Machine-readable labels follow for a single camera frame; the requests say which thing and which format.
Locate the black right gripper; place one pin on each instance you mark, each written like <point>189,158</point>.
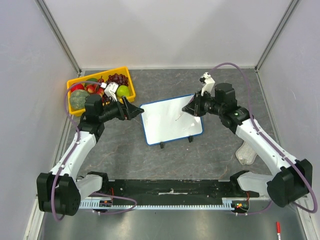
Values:
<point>197,104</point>

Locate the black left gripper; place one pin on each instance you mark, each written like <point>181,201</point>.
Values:
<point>133,110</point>

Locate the blue framed whiteboard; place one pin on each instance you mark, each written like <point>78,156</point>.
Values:
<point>159,125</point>

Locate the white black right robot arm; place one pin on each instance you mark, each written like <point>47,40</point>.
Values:
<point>290,178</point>

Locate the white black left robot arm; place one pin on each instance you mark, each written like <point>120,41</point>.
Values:
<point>58,191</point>

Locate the green apple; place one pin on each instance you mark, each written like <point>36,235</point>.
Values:
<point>123,90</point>

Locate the dark purple grape bunch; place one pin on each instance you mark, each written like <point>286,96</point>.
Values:
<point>120,79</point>

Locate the yellow plastic fruit bin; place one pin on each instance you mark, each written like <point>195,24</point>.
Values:
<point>102,77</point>

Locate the red yellow small fruits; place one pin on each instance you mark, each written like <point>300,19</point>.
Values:
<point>95,89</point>

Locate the green lime fruit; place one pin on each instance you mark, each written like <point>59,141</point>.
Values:
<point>90,81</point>

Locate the green netted melon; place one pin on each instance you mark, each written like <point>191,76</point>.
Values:
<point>78,98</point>

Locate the red apple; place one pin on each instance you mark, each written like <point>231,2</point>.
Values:
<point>76,87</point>

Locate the white bead eraser pad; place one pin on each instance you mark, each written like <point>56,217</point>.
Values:
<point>245,154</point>

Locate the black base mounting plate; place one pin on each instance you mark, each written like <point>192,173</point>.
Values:
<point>173,192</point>

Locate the red marker pen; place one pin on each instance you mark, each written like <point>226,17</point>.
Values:
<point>278,230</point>

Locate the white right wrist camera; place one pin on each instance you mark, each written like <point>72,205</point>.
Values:
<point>207,83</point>

